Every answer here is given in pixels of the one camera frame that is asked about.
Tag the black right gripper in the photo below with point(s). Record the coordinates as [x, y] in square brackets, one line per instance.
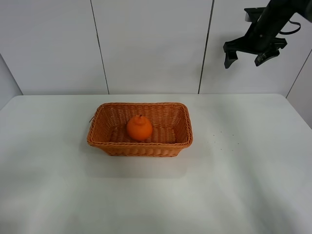
[261, 36]

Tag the orange with stem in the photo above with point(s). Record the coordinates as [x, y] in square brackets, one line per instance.
[139, 128]

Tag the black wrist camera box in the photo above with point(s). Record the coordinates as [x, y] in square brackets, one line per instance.
[253, 14]

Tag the orange wicker basket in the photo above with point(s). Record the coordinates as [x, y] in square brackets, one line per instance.
[172, 130]

